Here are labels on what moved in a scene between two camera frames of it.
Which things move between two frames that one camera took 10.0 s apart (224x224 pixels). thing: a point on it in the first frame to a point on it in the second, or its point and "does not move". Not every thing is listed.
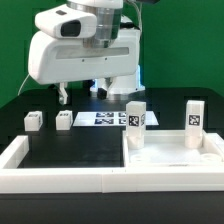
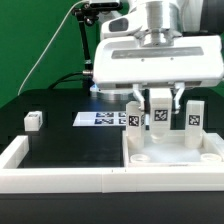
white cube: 135,125 does not move
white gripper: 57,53 to 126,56
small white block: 64,120 to 160,116
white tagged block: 194,124 does not move
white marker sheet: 109,119 does not move
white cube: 33,121 does not move
